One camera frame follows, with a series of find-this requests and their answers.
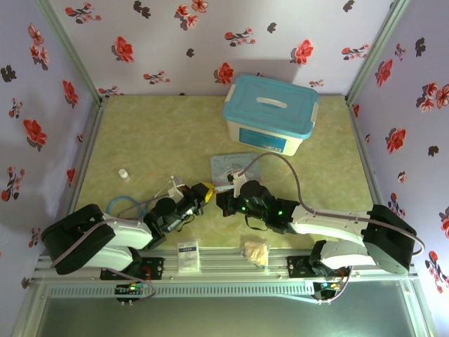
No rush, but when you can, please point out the small white packet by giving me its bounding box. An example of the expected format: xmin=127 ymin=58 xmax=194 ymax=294
xmin=176 ymin=239 xmax=201 ymax=274

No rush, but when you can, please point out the cartoon dog mouse pad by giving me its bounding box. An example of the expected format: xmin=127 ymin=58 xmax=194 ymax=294
xmin=209 ymin=151 xmax=264 ymax=187

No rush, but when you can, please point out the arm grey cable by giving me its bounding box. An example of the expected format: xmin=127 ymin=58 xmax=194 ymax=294
xmin=241 ymin=152 xmax=426 ymax=305
xmin=51 ymin=189 xmax=183 ymax=305

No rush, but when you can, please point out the crumpled beige plastic bag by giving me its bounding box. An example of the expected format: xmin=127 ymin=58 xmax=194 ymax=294
xmin=241 ymin=239 xmax=271 ymax=271

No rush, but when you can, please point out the green circuit board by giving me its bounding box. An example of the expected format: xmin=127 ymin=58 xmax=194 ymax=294
xmin=314 ymin=279 xmax=343 ymax=294
xmin=115 ymin=282 xmax=148 ymax=295

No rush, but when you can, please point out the light blue ring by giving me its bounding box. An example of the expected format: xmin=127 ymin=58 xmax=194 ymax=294
xmin=106 ymin=195 xmax=148 ymax=220

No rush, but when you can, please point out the aluminium corner post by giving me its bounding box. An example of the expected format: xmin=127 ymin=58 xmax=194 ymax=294
xmin=34 ymin=0 xmax=106 ymax=103
xmin=345 ymin=0 xmax=411 ymax=103

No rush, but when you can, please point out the aluminium side rail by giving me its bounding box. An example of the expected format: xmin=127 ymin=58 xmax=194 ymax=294
xmin=345 ymin=96 xmax=410 ymax=253
xmin=52 ymin=98 xmax=108 ymax=256

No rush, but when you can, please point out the slotted grey cable duct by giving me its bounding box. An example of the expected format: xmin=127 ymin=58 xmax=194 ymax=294
xmin=47 ymin=280 xmax=315 ymax=299

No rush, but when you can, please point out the blue-lidded white storage box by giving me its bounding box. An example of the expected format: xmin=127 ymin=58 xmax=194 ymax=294
xmin=222 ymin=72 xmax=321 ymax=157

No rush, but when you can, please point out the left arm grey cable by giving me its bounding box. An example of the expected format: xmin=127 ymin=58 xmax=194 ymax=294
xmin=51 ymin=189 xmax=183 ymax=305

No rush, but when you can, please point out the thin white wire stand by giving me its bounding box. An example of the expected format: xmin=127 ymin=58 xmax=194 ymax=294
xmin=154 ymin=174 xmax=186 ymax=197

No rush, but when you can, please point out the aluminium front frame rail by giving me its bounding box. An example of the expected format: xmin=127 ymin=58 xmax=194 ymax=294
xmin=34 ymin=247 xmax=418 ymax=282

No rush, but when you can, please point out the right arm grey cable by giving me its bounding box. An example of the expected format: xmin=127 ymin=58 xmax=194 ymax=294
xmin=241 ymin=152 xmax=426 ymax=305

